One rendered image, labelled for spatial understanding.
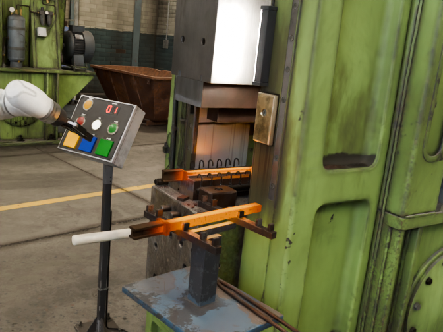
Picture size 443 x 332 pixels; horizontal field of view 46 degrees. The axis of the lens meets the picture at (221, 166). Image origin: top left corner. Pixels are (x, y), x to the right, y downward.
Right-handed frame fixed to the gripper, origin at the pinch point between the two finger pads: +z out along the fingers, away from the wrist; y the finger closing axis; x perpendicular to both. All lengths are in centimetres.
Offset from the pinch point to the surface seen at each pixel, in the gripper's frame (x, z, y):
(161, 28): 430, 644, -572
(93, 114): 13.8, 13.5, -14.7
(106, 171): -7.4, 29.8, -8.4
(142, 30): 406, 619, -598
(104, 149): -0.9, 12.7, 0.8
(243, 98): 31, 7, 61
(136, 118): 17.2, 16.8, 6.9
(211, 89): 26, -7, 55
